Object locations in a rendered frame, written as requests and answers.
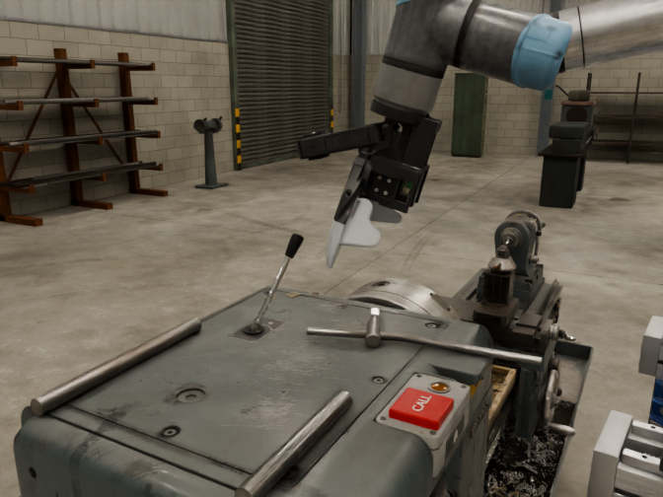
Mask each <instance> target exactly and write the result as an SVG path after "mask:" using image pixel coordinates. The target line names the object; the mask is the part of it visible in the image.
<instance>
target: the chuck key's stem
mask: <svg viewBox="0 0 663 497"><path fill-rule="evenodd" d="M379 313H380V309H373V308H371V315H370V319H369V320H368V322H367V329H366V330H367V333H366V339H365V342H366V344H367V345H368V346H369V347H377V346H378V345H379V344H380V342H381V335H380V331H381V322H380V321H379Z"/></svg>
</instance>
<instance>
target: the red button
mask: <svg viewBox="0 0 663 497"><path fill-rule="evenodd" d="M453 407H454V399H453V398H451V397H447V396H443V395H439V394H435V393H431V392H427V391H423V390H416V389H412V388H407V389H406V390H405V391H404V392H403V393H402V395H401V396H400V397H399V398H398V399H397V400H396V402H395V403H394V404H393V405H392V406H391V407H390V409H389V417H390V418H394V419H397V420H401V421H403V422H407V423H410V424H414V425H417V426H421V427H424V428H428V429H432V430H435V431H438V430H439V429H440V427H441V425H442V424H443V422H444V421H445V419H446V418H447V416H448V415H449V413H450V412H451V410H452V409H453Z"/></svg>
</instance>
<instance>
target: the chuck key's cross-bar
mask: <svg viewBox="0 0 663 497"><path fill-rule="evenodd" d="M366 333H367V330H352V329H337V328H323V327H307V334H308V335H321V336H335V337H350V338H364V339H366ZM380 335H381V340H393V341H404V342H410V343H415V344H421V345H426V346H432V347H438V348H443V349H449V350H454V351H460V352H465V353H471V354H477V355H481V356H487V357H492V358H498V359H503V360H509V361H515V362H520V363H526V364H531V365H537V366H542V362H543V358H542V357H537V356H531V355H525V354H520V353H514V352H508V351H502V350H497V349H491V348H485V347H480V346H474V345H469V344H463V343H458V342H452V341H446V340H440V339H435V338H429V337H423V336H418V335H412V334H406V333H395V332H382V331H380Z"/></svg>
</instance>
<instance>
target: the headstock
mask: <svg viewBox="0 0 663 497"><path fill-rule="evenodd" d="M271 286H272V285H267V286H265V287H263V288H261V289H259V290H257V291H255V292H253V293H252V294H250V295H248V296H246V297H244V298H242V299H240V300H238V301H236V302H234V303H232V304H230V305H228V306H226V307H224V308H222V309H220V310H218V311H216V312H214V313H212V314H210V315H208V316H206V317H204V318H202V319H200V322H201V329H200V330H199V331H197V332H195V333H193V334H191V335H190V336H188V337H186V338H184V339H182V340H180V341H178V342H177V343H175V344H173V345H171V346H169V347H167V348H165V349H164V350H162V351H160V352H158V353H156V354H154V355H152V356H151V357H149V358H147V359H145V360H143V361H141V362H139V363H138V364H136V365H134V366H132V367H130V368H128V369H127V370H125V371H123V372H121V373H119V374H117V375H115V376H114V377H112V378H110V379H108V380H106V381H104V382H102V383H101V384H99V385H97V386H95V387H93V388H91V389H89V390H87V391H85V392H83V393H81V394H79V395H77V396H76V397H74V398H72V399H70V400H68V401H66V402H64V403H63V404H61V405H59V406H57V407H55V408H53V409H51V410H50V411H48V412H46V413H45V414H43V415H41V416H38V415H36V414H34V412H33V411H32V409H31V405H28V406H26V407H25V408H24V409H23V411H22V414H21V424H22V428H21V429H20V430H19V432H18V433H17V434H16V436H15V438H14V442H13V450H14V457H15V463H16V469H17V474H18V480H19V486H20V492H21V497H235V490H236V489H237V488H238V487H239V486H240V485H241V484H242V483H243V482H244V481H245V480H246V479H247V478H248V477H249V476H250V475H251V474H253V473H254V472H255V471H256V470H257V469H258V468H259V467H260V466H261V465H262V464H263V463H264V462H265V461H266V460H267V459H268V458H269V457H270V456H271V455H272V454H273V453H275V452H276V451H277V450H278V449H279V448H280V447H281V446H282V445H283V444H284V443H285V442H286V441H287V440H288V439H289V438H290V437H291V436H292V435H293V434H294V433H295V432H296V431H298V430H299V429H300V428H301V427H302V426H303V425H304V424H305V423H306V422H307V421H308V420H309V419H310V418H311V417H312V416H313V415H314V414H315V413H316V412H317V411H318V410H319V409H320V408H322V407H323V406H324V405H325V404H326V403H327V402H328V401H329V400H330V399H331V398H332V397H333V396H334V395H335V394H336V393H337V392H338V391H347V392H348V393H349V394H350V395H351V398H352V404H351V405H350V406H349V407H348V408H347V409H346V410H345V411H344V412H343V414H342V415H341V416H340V417H339V418H338V419H337V420H336V421H335V422H334V423H333V425H332V426H331V427H330V428H329V429H328V430H327V431H326V432H325V433H324V434H323V435H322V436H321V437H320V439H319V440H318V441H317V442H316V443H315V444H314V445H313V446H312V447H311V448H310V449H309V450H308V451H307V452H306V453H305V454H304V455H303V456H302V457H301V458H300V459H298V460H297V461H296V463H295V464H294V465H293V466H292V467H291V468H290V469H289V470H288V471H287V472H286V473H285V474H284V475H283V476H282V477H281V478H280V479H279V480H278V481H277V482H276V483H275V484H274V485H273V486H272V488H271V489H270V490H269V491H268V492H267V493H266V494H265V495H264V496H263V497H483V484H484V469H485V455H486V441H487V427H488V412H489V409H490V407H491V403H492V391H493V383H492V382H491V370H492V362H491V363H490V365H489V366H488V368H487V369H486V371H485V373H484V374H483V376H482V377H481V379H480V381H479V382H478V383H476V384H474V385H471V386H469V387H470V388H471V394H470V408H469V422H468V425H467V427H466V428H465V430H464V432H463V434H462V435H461V437H460V439H459V440H458V442H457V444H456V446H455V447H454V449H453V451H452V452H451V454H450V456H449V458H447V460H446V462H445V463H444V465H443V467H442V469H441V470H440V472H439V474H438V475H437V476H436V477H432V476H433V457H432V455H431V452H430V450H429V448H428V446H427V445H426V443H425V442H424V441H423V440H422V439H421V438H420V437H418V436H417V435H415V434H413V433H410V432H408V431H405V430H401V429H398V428H394V427H391V426H387V425H384V424H381V423H378V422H376V418H377V416H378V415H379V414H380V413H381V412H382V411H383V410H384V408H385V407H386V406H387V405H388V404H389V403H390V402H391V400H392V399H393V398H394V397H395V396H396V395H397V393H398V392H399V391H400V390H401V389H402V388H403V387H404V385H405V384H406V383H407V382H408V381H409V379H410V378H411V377H412V376H413V375H415V374H423V375H427V376H431V377H435V378H439V379H443V380H448V381H452V382H456V383H457V381H456V380H454V379H451V378H447V377H443V376H441V375H440V374H439V372H438V371H437V370H436V369H435V368H434V367H432V366H431V365H429V364H428V363H429V362H431V361H432V360H435V359H438V358H442V357H449V356H451V355H452V354H453V352H454V350H449V349H443V348H438V347H432V346H426V345H421V344H415V343H410V342H404V341H393V340H381V342H380V344H379V345H378V346H377V347H369V346H368V345H367V344H366V342H365V339H364V338H350V337H335V336H321V335H308V334H307V327H323V328H337V329H352V330H366V329H367V322H368V320H369V319H370V315H371V308H373V309H380V313H379V321H380V322H381V331H382V332H395V333H406V334H412V335H418V336H423V337H429V338H435V339H440V340H446V341H452V342H458V343H464V344H469V345H474V346H480V347H485V348H491V349H493V339H492V337H491V335H490V333H489V331H488V330H487V328H486V327H485V326H483V325H481V324H477V323H472V322H466V321H461V320H456V319H446V318H441V317H437V316H431V315H426V314H421V313H416V312H410V311H405V310H400V309H395V308H389V307H384V306H379V305H373V304H368V303H363V302H358V301H352V300H347V299H342V298H338V297H332V296H327V295H322V294H320V295H313V294H311V292H306V291H301V290H295V289H290V288H285V287H280V286H278V287H277V289H276V292H275V294H274V296H275V298H274V301H271V302H270V304H269V306H268V308H267V310H266V312H265V314H264V316H263V319H262V324H260V325H261V326H263V327H264V332H263V333H260V334H255V335H249V334H245V333H243V328H244V327H245V326H247V325H248V324H251V323H252V322H254V319H256V318H257V316H258V313H259V311H260V309H261V307H262V305H263V303H264V300H265V299H264V297H265V296H267V294H268V292H269V290H270V288H271ZM292 292H296V293H300V294H302V295H299V296H296V297H294V298H293V299H292V298H290V297H288V296H286V295H285V294H288V293H292Z"/></svg>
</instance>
